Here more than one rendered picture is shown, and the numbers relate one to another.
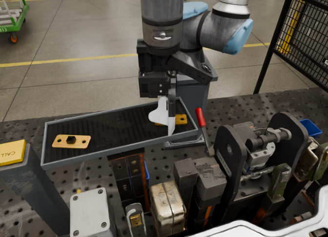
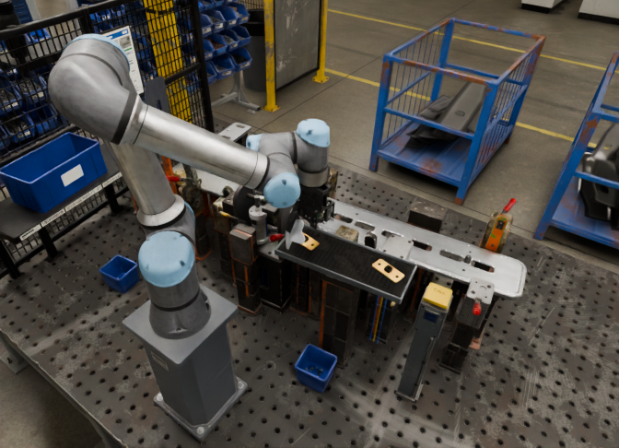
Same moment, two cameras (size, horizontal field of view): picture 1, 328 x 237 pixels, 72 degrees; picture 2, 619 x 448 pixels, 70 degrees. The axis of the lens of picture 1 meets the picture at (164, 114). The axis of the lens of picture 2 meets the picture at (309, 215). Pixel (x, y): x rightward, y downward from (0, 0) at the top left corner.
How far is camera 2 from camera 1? 133 cm
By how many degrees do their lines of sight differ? 88
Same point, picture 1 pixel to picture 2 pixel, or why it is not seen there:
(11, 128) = not seen: outside the picture
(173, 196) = (341, 232)
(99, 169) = (341, 428)
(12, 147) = (435, 295)
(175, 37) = not seen: hidden behind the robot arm
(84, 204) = (398, 251)
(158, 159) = (267, 381)
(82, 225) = (403, 242)
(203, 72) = not seen: hidden behind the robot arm
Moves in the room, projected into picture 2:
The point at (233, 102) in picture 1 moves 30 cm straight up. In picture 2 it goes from (79, 375) to (45, 317)
